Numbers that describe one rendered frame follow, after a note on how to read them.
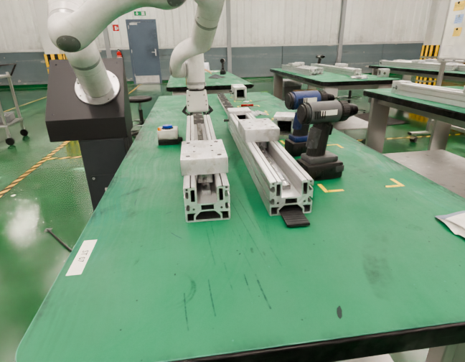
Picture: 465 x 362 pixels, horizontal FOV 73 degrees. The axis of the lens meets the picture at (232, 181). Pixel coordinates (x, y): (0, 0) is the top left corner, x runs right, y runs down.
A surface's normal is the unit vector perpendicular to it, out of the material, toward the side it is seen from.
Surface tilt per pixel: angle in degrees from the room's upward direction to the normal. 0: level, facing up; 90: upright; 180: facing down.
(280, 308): 0
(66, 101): 47
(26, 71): 90
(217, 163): 90
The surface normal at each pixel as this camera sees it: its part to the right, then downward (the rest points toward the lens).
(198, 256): -0.02, -0.92
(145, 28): 0.14, 0.38
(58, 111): 0.11, -0.36
